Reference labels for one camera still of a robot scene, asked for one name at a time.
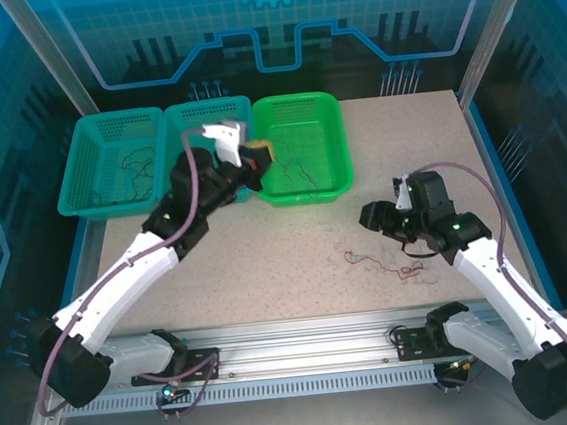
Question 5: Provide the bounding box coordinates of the thin dark cable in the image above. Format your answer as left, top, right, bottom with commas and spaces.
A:
275, 137, 325, 201

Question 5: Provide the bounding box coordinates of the thin red cable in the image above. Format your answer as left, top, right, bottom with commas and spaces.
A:
341, 242, 425, 285

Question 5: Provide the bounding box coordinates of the thin black cable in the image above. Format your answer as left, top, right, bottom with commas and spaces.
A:
118, 143, 164, 206

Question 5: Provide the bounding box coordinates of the green plastic basket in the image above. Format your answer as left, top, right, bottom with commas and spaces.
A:
244, 88, 357, 210

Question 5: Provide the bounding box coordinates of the teal plastic basket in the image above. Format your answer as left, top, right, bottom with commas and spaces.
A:
149, 94, 261, 213
47, 106, 173, 225

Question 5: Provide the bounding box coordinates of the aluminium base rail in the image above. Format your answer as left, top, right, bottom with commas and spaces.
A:
77, 292, 549, 418

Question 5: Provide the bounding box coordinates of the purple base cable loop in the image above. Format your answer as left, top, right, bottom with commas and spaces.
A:
150, 354, 227, 423
430, 353, 488, 396

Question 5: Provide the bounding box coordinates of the slotted grey cable duct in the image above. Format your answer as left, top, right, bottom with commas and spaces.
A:
59, 362, 443, 421

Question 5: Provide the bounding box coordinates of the aluminium frame post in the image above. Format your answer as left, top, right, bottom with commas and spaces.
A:
447, 0, 558, 109
0, 0, 100, 125

